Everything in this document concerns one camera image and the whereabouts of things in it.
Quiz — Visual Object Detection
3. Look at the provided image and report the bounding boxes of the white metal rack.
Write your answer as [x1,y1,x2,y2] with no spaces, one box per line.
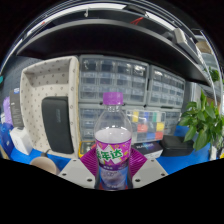
[199,29,224,101]

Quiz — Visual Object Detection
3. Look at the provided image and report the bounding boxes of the beige patterned cup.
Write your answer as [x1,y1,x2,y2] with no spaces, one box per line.
[29,156,61,176]

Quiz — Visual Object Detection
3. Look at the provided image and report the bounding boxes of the black zip case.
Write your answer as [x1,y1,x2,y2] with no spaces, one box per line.
[159,134,195,158]

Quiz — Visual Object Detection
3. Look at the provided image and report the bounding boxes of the wide grey drawer cabinet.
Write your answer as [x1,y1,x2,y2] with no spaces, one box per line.
[78,54,150,104]

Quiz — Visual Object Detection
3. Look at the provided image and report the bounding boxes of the black rectangular case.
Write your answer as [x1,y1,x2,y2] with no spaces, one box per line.
[41,96,75,155]

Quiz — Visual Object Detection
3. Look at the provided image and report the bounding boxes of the low grey drawer cabinet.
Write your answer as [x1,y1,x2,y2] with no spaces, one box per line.
[78,103,183,148]

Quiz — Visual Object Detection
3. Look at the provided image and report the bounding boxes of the white perforated tray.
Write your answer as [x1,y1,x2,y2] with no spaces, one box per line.
[19,55,81,159]

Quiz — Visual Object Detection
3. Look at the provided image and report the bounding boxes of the yellow multimeter with red leads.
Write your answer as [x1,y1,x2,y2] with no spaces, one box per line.
[78,140,98,158]

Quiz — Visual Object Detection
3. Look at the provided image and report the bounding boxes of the clear organizer box, colourful parts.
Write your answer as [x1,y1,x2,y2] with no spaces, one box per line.
[125,109,167,144]

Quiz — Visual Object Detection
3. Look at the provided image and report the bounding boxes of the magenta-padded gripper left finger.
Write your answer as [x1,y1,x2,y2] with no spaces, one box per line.
[58,147,99,190]

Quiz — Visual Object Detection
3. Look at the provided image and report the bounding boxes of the dark grey wall shelf unit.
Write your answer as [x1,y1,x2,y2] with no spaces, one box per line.
[14,3,213,88]

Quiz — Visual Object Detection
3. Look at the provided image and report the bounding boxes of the clear bottle with purple cap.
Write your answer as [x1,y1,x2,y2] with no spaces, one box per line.
[93,92,133,191]

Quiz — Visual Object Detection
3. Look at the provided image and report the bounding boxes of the black box with white label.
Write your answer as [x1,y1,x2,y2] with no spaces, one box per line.
[131,141,164,160]

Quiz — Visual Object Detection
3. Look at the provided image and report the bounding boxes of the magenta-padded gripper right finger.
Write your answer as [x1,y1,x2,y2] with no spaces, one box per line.
[128,147,169,190]

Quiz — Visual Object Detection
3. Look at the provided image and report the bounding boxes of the narrow grey drawer cabinet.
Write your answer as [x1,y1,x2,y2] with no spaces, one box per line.
[146,64,186,108]

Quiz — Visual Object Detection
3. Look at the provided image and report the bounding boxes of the dark grey upright box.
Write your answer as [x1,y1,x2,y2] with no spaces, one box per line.
[9,87,25,128]

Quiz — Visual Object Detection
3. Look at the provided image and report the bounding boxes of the green potted plant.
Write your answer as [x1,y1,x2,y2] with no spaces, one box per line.
[178,89,224,153]

